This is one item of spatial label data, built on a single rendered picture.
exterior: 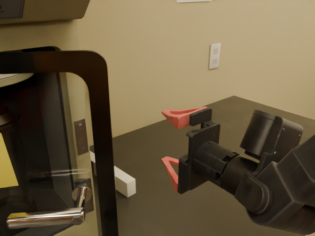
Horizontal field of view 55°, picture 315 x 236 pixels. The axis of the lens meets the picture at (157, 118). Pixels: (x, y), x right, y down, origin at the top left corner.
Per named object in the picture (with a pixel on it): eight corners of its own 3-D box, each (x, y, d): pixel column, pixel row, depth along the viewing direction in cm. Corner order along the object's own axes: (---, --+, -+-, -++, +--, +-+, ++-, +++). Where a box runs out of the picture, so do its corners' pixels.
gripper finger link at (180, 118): (178, 94, 54) (219, 110, 48) (177, 130, 57) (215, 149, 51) (148, 103, 50) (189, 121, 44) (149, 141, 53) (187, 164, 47)
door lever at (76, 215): (20, 205, 40) (16, 189, 39) (92, 200, 41) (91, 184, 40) (6, 236, 35) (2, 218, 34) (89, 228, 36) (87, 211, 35)
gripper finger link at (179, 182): (177, 129, 57) (216, 148, 51) (176, 161, 60) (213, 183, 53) (149, 140, 53) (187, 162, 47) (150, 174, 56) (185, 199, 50)
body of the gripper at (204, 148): (211, 119, 49) (250, 135, 44) (207, 171, 53) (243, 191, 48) (183, 130, 45) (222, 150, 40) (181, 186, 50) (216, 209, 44)
